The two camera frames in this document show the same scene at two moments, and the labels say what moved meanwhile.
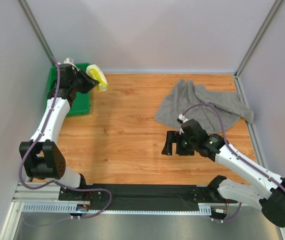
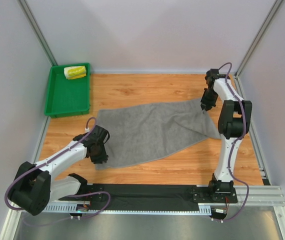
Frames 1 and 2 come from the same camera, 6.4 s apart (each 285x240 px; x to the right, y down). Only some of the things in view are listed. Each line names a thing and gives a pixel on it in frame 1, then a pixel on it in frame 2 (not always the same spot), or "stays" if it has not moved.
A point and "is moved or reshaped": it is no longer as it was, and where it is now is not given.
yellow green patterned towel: [96, 73] is moved or reshaped
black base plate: [140, 197] stays
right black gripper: [178, 144] -> [208, 102]
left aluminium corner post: [36, 29] stays
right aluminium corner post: [259, 38] stays
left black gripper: [83, 80] -> [100, 158]
